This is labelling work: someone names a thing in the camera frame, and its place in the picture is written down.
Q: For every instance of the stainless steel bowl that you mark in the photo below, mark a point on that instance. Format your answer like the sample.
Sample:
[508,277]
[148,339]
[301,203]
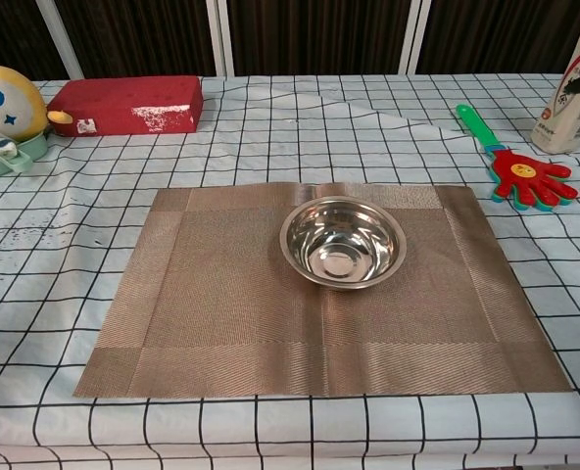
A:
[341,245]

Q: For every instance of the brown woven cloth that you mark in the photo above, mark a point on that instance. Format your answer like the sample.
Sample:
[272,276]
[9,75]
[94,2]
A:
[221,303]

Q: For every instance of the red green hand clapper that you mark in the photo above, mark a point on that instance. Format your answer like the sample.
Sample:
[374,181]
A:
[525,173]

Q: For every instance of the beige milk tea bottle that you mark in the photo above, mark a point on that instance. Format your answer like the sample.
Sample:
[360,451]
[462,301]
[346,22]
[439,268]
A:
[564,122]

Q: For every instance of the red rectangular block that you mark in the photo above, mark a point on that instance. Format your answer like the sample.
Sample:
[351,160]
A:
[123,103]

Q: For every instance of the white checkered tablecloth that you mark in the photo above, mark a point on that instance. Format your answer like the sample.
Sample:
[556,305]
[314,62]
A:
[270,431]

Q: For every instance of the green plastic dish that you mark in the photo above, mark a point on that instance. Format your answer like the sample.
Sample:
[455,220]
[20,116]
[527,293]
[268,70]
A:
[25,152]

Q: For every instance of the yellow plush toy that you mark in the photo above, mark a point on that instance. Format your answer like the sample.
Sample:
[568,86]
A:
[11,103]

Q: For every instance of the white partition frame post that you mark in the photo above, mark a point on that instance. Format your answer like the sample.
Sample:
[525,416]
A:
[415,36]
[60,39]
[221,36]

